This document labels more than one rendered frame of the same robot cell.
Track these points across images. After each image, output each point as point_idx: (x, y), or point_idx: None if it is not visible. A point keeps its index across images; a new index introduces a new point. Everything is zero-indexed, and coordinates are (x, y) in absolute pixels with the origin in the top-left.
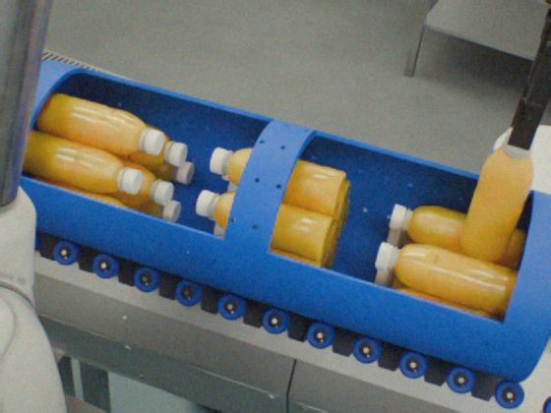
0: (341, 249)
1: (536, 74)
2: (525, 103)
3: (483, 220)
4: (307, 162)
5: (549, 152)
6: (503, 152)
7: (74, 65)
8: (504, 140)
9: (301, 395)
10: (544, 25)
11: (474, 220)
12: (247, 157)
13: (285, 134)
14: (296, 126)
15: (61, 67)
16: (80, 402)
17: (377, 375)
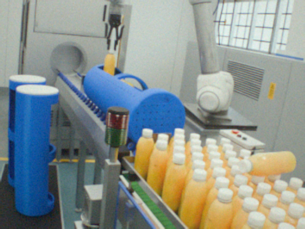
0: (100, 114)
1: (122, 32)
2: (121, 39)
3: (114, 70)
4: (122, 80)
5: (33, 89)
6: (112, 54)
7: (142, 93)
8: (34, 92)
9: None
10: (118, 24)
11: (114, 71)
12: (131, 84)
13: (125, 74)
14: (118, 75)
15: (151, 89)
16: (194, 114)
17: None
